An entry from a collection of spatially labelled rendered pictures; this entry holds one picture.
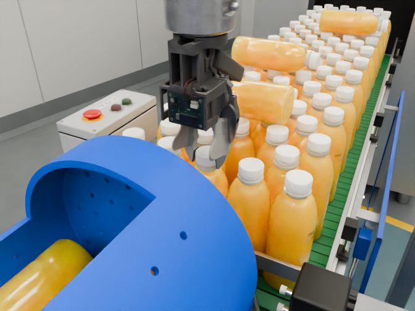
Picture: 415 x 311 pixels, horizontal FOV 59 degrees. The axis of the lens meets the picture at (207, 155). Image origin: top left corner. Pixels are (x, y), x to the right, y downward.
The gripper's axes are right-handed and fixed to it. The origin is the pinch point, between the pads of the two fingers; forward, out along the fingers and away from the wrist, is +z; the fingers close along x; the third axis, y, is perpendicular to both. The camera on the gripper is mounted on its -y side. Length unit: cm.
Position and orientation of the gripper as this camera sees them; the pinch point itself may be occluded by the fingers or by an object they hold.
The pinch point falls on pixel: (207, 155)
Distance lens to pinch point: 59.0
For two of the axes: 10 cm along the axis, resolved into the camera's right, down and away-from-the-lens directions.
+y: -4.6, 4.7, -7.6
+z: 0.0, 8.5, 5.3
